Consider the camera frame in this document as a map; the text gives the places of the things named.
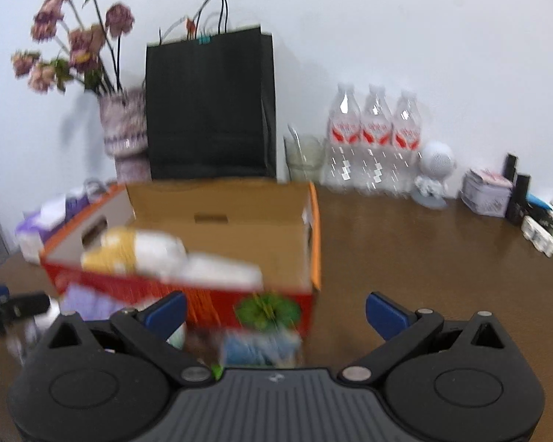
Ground yellow plush toy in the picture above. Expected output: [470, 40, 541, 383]
[80, 227, 264, 291]

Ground purple tissue pack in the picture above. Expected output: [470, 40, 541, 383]
[14, 185, 95, 266]

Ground white robot figurine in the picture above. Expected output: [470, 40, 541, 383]
[410, 141, 456, 210]

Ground water bottle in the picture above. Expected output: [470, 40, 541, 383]
[324, 83, 361, 192]
[358, 85, 393, 194]
[392, 91, 421, 196]

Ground green tissue packet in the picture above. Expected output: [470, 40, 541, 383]
[211, 330, 303, 379]

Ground right water bottle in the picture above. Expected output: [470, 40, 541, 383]
[392, 91, 421, 196]

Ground dried pink roses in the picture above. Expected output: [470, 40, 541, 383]
[11, 0, 135, 97]

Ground orange cardboard box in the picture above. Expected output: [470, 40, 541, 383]
[41, 179, 320, 335]

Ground black paper bag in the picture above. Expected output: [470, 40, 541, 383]
[145, 0, 277, 180]

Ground small tin box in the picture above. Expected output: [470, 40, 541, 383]
[460, 169, 514, 218]

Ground purple ceramic vase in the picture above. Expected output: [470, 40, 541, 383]
[98, 87, 152, 184]

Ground left water bottle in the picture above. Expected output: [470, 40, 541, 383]
[324, 83, 361, 192]

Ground glass cup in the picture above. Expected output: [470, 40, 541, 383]
[284, 125, 326, 183]

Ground white power strip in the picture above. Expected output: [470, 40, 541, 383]
[521, 215, 553, 257]

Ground middle water bottle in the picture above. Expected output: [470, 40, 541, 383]
[358, 85, 393, 194]

